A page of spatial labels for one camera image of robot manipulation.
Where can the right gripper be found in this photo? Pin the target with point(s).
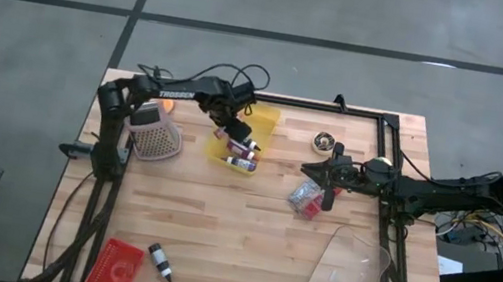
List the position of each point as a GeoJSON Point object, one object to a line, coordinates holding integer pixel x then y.
{"type": "Point", "coordinates": [345, 173]}

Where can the chocolate iced cream donut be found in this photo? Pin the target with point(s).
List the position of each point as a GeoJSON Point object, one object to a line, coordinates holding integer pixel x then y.
{"type": "Point", "coordinates": [324, 143]}

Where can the red snack package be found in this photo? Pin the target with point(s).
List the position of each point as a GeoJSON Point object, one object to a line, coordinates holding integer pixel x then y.
{"type": "Point", "coordinates": [305, 197]}

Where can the white bottle red cap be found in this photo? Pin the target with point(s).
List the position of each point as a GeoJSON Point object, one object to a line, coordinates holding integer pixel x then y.
{"type": "Point", "coordinates": [220, 132]}

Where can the blue device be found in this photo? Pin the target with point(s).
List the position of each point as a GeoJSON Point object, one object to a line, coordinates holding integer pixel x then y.
{"type": "Point", "coordinates": [456, 237]}

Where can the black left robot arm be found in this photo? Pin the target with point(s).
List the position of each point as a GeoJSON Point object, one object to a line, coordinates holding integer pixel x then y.
{"type": "Point", "coordinates": [178, 94]}

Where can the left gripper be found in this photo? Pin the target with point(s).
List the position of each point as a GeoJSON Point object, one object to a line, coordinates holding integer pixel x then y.
{"type": "Point", "coordinates": [231, 107]}

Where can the purple bottle white cap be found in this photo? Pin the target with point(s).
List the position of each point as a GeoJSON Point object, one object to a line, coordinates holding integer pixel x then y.
{"type": "Point", "coordinates": [243, 164]}

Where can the yellow translucent plastic bin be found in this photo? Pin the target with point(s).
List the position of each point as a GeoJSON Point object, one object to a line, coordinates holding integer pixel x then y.
{"type": "Point", "coordinates": [266, 128]}

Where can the black white striped bottle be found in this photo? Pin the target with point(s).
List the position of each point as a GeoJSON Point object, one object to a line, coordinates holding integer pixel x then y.
{"type": "Point", "coordinates": [160, 261]}

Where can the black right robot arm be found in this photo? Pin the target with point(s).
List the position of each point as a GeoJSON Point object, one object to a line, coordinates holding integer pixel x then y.
{"type": "Point", "coordinates": [450, 195]}

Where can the black frame clamp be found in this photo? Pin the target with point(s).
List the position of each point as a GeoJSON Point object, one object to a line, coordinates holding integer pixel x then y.
{"type": "Point", "coordinates": [339, 102]}

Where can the dark red bottle red cap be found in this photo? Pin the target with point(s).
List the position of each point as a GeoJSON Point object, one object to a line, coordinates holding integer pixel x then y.
{"type": "Point", "coordinates": [240, 150]}

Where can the red plastic lid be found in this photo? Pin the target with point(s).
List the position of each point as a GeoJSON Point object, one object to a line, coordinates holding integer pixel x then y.
{"type": "Point", "coordinates": [112, 268]}

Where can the clear plastic container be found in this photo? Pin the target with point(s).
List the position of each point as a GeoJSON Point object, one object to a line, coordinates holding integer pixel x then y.
{"type": "Point", "coordinates": [346, 277]}

